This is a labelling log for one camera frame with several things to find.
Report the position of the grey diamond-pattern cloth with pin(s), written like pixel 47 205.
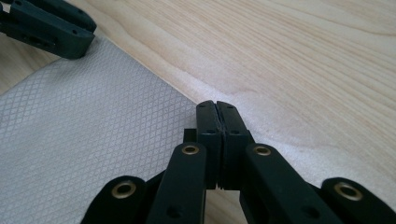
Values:
pixel 77 124

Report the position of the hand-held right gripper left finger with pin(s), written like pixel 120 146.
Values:
pixel 210 124

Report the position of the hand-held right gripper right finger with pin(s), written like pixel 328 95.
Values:
pixel 233 137

